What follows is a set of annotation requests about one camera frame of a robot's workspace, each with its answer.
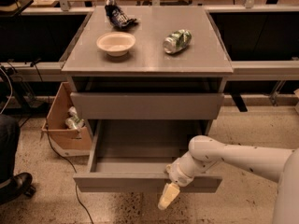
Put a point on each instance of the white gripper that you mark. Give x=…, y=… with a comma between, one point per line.
x=177, y=174

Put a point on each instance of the grey drawer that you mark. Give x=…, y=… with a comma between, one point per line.
x=131, y=155
x=147, y=105

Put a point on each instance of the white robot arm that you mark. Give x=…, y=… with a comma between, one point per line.
x=279, y=165

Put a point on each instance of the grey top drawer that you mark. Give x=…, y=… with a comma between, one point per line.
x=147, y=105

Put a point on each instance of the grey drawer cabinet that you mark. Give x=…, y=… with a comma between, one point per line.
x=202, y=67

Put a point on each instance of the cardboard box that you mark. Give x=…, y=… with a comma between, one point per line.
x=66, y=141

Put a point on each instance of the green can in box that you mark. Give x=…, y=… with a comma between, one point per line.
x=74, y=122

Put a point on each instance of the black leather shoe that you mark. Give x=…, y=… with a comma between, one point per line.
x=15, y=187

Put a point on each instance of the green soda can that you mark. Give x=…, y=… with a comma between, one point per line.
x=177, y=41

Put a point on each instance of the white paper bowl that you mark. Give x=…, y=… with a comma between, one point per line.
x=115, y=44

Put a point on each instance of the dark trouser leg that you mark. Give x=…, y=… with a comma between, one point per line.
x=9, y=139

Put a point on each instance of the crumpled blue chip bag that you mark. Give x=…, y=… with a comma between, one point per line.
x=117, y=17

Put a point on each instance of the grey right side rail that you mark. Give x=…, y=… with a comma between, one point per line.
x=264, y=71

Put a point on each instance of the grey rail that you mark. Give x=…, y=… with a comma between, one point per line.
x=48, y=72
x=264, y=71

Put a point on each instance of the grey left side rail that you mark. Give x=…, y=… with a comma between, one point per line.
x=48, y=72

